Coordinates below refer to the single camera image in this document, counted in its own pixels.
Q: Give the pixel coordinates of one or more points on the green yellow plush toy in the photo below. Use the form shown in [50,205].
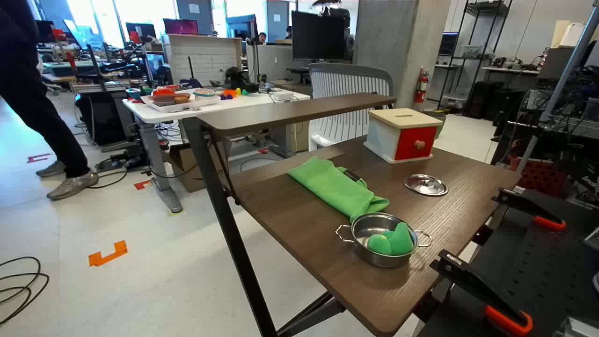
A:
[393,243]

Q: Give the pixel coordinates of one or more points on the small steel pot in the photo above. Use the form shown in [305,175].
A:
[374,259]

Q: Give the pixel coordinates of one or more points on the silver steel pot lid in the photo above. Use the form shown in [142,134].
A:
[425,185]

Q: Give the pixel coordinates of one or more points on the green microfibre cloth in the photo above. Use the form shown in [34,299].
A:
[329,185]

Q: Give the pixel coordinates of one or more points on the brown raised table shelf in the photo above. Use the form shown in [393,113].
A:
[292,112]

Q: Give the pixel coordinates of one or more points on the white box with red drawer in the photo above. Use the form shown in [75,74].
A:
[389,134]

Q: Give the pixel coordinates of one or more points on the grey white slatted panel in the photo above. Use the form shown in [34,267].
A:
[348,82]

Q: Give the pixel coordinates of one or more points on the brown cardboard box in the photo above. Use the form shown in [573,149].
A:
[185,171]

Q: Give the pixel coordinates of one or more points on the large black monitor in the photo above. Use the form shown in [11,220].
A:
[318,35]

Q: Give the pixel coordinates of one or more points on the white partition panel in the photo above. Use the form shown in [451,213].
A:
[206,59]

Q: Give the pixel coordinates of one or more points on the red fire extinguisher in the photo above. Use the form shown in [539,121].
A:
[421,87]

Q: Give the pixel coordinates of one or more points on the orange red bowls on desk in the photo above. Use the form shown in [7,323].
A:
[166,97]

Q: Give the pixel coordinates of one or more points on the white standing desk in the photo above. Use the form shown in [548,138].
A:
[150,115]

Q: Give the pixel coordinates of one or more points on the grey concrete column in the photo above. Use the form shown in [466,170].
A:
[399,44]

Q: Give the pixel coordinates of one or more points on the monitor with purple screen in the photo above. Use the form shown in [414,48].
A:
[180,27]

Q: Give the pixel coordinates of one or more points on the monitor with red blue screen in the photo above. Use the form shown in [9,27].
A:
[140,33]

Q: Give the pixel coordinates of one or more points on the red perforated crate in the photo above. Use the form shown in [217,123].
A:
[543,179]

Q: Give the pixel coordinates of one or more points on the grey metal pole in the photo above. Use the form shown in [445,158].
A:
[561,82]

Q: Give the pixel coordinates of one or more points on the person in dark clothes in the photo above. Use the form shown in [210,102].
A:
[28,82]

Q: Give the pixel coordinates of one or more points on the black metal table frame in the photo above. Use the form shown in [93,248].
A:
[230,233]

